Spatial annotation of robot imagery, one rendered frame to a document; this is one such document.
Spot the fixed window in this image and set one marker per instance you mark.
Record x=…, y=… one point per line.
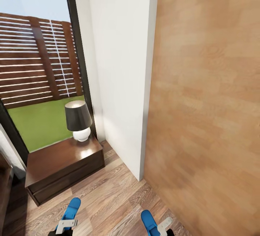
x=42, y=67

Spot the nightstand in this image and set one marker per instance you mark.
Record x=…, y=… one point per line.
x=52, y=170

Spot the sandal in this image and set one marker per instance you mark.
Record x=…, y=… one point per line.
x=149, y=223
x=72, y=210

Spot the bed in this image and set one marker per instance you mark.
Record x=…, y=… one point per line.
x=8, y=177

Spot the sliding door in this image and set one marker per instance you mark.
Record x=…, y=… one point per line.
x=202, y=154

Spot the table lamp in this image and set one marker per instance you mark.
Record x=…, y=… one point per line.
x=78, y=119

